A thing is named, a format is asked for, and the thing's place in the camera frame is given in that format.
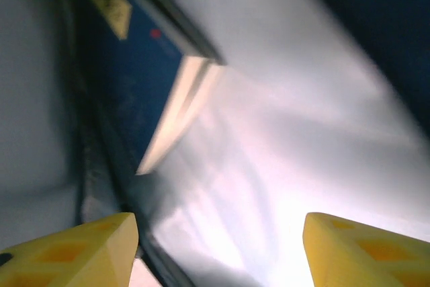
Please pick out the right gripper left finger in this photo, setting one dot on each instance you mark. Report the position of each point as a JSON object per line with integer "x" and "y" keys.
{"x": 67, "y": 260}

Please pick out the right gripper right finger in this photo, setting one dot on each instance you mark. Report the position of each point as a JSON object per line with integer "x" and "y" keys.
{"x": 369, "y": 260}

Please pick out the navy blue backpack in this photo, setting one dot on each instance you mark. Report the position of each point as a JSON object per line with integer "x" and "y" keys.
{"x": 285, "y": 99}

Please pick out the thick blue book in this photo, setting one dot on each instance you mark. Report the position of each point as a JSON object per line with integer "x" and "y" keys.
{"x": 134, "y": 75}

